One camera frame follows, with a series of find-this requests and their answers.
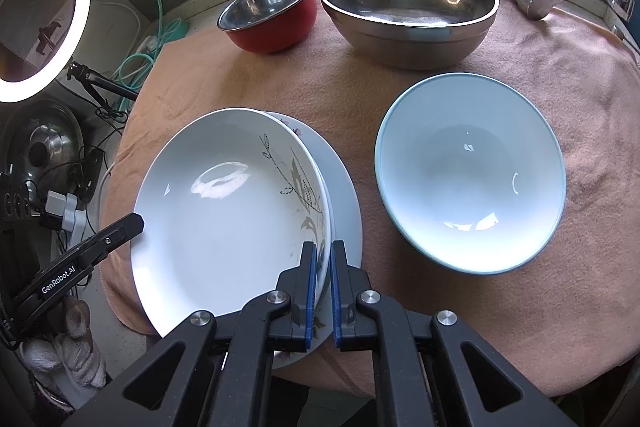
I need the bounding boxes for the large pink floral plate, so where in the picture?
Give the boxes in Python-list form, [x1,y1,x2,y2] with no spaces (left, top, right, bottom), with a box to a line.
[272,117,364,370]

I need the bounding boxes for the pink-brown fringed cloth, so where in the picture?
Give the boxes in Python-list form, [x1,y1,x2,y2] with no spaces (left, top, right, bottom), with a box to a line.
[100,0,640,400]

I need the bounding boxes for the glass pot lid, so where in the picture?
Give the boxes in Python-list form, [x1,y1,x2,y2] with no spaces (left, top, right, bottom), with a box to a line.
[0,99,86,198]

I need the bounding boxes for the person's left hand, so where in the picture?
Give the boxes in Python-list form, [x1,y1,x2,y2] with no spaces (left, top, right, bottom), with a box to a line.
[22,297,108,403]

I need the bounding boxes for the light blue bowl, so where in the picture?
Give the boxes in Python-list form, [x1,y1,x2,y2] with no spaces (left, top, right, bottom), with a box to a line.
[374,72,568,277]

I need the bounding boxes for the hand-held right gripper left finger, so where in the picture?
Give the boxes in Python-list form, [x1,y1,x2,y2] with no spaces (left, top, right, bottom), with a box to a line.
[65,241,318,427]

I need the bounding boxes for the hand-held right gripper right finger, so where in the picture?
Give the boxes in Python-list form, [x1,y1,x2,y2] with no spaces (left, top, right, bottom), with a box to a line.
[329,239,576,427]

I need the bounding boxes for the green hose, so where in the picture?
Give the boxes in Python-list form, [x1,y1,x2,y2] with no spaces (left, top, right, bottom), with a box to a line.
[80,0,190,118]

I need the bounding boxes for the white power plug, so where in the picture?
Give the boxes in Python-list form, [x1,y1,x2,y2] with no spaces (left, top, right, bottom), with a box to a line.
[120,34,157,72]

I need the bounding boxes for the white plate grey leaf print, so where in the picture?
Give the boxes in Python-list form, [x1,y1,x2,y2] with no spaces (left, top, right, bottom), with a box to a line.
[131,108,333,340]

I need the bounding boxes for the black tripod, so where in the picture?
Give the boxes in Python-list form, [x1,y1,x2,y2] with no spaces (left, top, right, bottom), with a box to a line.
[65,61,141,108]

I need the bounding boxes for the black cabled device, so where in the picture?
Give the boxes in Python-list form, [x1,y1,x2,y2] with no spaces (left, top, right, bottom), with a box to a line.
[75,147,108,202]

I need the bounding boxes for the black appliance with knobs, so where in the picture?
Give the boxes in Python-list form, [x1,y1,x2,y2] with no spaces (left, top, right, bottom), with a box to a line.
[0,172,37,224]

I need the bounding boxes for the white plug adapter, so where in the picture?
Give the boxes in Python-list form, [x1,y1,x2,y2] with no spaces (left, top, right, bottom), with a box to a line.
[45,189,88,233]

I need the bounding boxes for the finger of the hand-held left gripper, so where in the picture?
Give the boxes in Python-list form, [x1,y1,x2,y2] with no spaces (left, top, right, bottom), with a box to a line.
[82,213,146,266]

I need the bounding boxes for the red steel bowl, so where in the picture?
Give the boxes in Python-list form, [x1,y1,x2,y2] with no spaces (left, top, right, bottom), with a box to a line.
[216,0,319,55]

